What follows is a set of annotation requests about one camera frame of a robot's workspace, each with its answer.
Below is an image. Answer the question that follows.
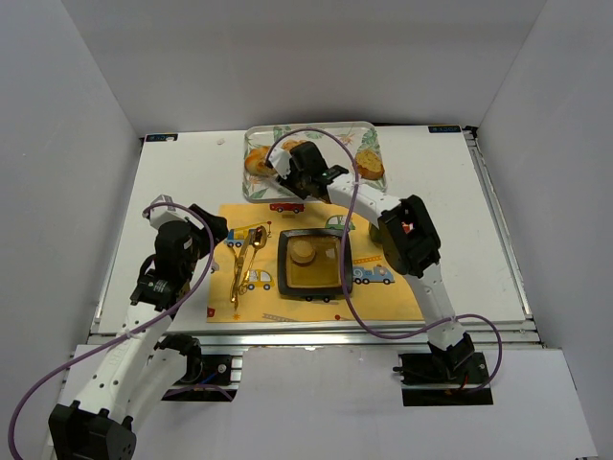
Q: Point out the small round bread bun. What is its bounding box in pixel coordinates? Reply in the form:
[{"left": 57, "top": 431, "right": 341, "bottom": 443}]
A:
[{"left": 289, "top": 240, "right": 316, "bottom": 265}]

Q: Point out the gold spoon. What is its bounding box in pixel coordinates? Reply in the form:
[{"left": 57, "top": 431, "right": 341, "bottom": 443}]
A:
[{"left": 238, "top": 225, "right": 268, "bottom": 294}]

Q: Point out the black square amber plate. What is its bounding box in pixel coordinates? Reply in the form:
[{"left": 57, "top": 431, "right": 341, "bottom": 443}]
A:
[{"left": 277, "top": 228, "right": 353, "bottom": 302}]

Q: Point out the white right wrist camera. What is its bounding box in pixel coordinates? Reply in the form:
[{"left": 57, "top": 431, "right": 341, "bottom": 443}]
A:
[{"left": 267, "top": 147, "right": 291, "bottom": 179}]

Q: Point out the sliced herb bread piece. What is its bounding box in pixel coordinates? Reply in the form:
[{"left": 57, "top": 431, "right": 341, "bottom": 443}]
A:
[{"left": 355, "top": 149, "right": 385, "bottom": 180}]

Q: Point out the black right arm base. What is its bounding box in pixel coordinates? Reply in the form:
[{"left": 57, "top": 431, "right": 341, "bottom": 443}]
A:
[{"left": 393, "top": 353, "right": 493, "bottom": 407}]

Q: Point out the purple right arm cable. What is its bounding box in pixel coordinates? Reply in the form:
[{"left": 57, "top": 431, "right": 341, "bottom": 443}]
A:
[{"left": 266, "top": 127, "right": 503, "bottom": 395}]

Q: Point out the orange twisted bread roll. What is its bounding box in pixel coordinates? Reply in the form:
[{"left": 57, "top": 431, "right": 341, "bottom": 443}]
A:
[{"left": 244, "top": 146, "right": 276, "bottom": 176}]

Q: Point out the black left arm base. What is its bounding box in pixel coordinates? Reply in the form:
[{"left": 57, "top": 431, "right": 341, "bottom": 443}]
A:
[{"left": 154, "top": 334, "right": 237, "bottom": 402}]

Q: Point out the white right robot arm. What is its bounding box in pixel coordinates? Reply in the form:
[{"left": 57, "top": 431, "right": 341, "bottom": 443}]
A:
[{"left": 266, "top": 141, "right": 474, "bottom": 373}]

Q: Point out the floral white serving tray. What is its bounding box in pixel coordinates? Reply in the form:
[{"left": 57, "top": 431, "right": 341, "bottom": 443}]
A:
[{"left": 242, "top": 121, "right": 382, "bottom": 203}]

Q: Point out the gold knife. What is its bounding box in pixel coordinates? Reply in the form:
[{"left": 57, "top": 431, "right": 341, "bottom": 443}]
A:
[{"left": 231, "top": 229, "right": 255, "bottom": 309}]

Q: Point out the blue label left corner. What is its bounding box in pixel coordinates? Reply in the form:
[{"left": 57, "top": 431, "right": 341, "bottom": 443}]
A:
[{"left": 145, "top": 133, "right": 178, "bottom": 143}]

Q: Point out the yellow vehicle print placemat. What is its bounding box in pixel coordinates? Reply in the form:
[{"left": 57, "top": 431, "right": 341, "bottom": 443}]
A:
[{"left": 208, "top": 202, "right": 421, "bottom": 324}]

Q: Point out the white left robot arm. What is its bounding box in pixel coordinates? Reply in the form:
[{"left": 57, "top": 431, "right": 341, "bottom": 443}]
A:
[{"left": 49, "top": 203, "right": 228, "bottom": 459}]

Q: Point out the gold fork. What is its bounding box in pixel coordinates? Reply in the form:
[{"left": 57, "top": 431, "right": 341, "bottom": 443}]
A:
[{"left": 231, "top": 256, "right": 241, "bottom": 311}]

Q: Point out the orange sugared bundt bread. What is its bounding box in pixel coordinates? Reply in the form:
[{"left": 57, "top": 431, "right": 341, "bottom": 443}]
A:
[{"left": 282, "top": 140, "right": 304, "bottom": 150}]

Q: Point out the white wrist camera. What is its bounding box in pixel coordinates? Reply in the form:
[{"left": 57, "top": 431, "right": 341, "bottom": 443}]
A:
[
  {"left": 267, "top": 147, "right": 291, "bottom": 179},
  {"left": 142, "top": 195, "right": 188, "bottom": 231}
]

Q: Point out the dark green mug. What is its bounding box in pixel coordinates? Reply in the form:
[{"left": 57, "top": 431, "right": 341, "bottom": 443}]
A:
[{"left": 369, "top": 224, "right": 382, "bottom": 245}]

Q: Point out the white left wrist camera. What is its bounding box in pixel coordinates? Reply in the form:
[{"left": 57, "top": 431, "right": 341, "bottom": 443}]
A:
[{"left": 142, "top": 195, "right": 188, "bottom": 231}]

